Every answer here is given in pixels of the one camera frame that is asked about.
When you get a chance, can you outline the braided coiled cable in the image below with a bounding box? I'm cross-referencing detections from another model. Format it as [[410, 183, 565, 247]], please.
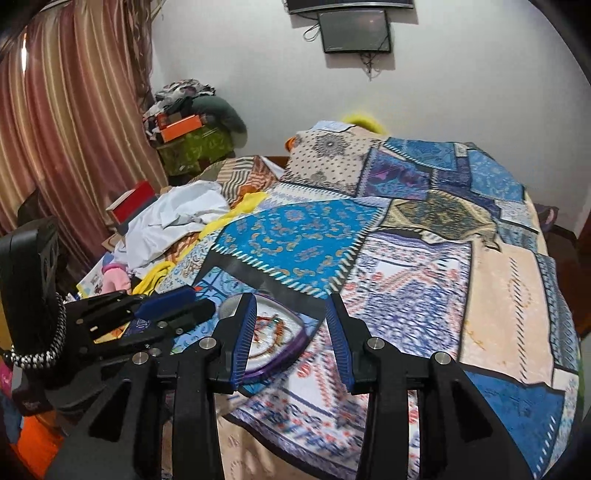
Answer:
[[9, 291, 68, 370]]

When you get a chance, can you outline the white cloth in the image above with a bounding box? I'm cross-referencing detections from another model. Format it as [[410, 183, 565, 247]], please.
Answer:
[[113, 181, 232, 273]]

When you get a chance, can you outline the yellow plush toy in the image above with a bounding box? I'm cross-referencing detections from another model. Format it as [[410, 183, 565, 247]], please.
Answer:
[[344, 111, 384, 134]]

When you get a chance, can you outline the blue patchwork blanket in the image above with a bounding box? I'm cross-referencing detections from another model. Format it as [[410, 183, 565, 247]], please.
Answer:
[[161, 119, 583, 480]]

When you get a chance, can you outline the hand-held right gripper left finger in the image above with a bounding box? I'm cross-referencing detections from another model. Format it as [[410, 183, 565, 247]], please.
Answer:
[[44, 292, 258, 480]]

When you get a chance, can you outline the dark green jacket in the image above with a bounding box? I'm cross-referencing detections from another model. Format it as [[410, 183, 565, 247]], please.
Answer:
[[196, 95, 247, 146]]

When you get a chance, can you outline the yellow cloth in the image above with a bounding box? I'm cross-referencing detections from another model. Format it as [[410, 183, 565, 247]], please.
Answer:
[[203, 191, 269, 232]]

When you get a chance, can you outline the small black wall monitor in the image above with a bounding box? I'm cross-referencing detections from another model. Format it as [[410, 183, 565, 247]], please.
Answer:
[[317, 8, 392, 55]]

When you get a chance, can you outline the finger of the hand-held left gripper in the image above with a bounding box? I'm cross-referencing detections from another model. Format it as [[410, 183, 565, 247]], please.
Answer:
[[69, 285, 197, 324], [90, 301, 217, 358]]

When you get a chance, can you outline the black wall television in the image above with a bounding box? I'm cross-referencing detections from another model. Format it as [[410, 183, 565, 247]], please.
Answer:
[[283, 0, 415, 16]]

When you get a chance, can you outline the brown beaded bracelet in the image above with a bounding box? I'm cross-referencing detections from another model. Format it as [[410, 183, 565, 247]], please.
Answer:
[[252, 311, 298, 358]]

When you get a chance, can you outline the hanging black cable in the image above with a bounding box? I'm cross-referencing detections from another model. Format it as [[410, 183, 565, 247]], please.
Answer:
[[360, 52, 382, 80]]

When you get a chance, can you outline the red white box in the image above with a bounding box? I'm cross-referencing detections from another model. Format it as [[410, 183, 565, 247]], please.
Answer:
[[106, 180, 155, 224]]

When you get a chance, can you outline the orange striped patterned cloth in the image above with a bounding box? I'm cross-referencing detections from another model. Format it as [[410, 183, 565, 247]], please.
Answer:
[[191, 154, 284, 204]]

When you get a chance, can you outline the striped brown curtain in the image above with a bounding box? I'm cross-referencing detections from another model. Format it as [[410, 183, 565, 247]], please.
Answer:
[[0, 0, 169, 273]]

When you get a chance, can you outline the pink plush toy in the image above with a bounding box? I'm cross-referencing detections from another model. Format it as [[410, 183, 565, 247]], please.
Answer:
[[102, 265, 132, 294]]

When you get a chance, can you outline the pile of clothes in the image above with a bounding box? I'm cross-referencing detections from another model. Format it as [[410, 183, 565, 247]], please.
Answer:
[[143, 79, 218, 121]]

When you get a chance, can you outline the orange box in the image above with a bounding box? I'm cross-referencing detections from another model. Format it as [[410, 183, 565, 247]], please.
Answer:
[[159, 115, 203, 143]]

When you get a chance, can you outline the children's picture book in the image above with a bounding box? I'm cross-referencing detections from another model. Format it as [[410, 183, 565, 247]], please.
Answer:
[[76, 265, 107, 298]]

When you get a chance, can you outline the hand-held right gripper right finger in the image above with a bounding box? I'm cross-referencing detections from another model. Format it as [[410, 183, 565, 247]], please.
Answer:
[[325, 292, 522, 480]]

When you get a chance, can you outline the purple heart-shaped tin box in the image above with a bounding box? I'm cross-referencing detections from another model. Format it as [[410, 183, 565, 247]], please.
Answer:
[[217, 293, 321, 384]]

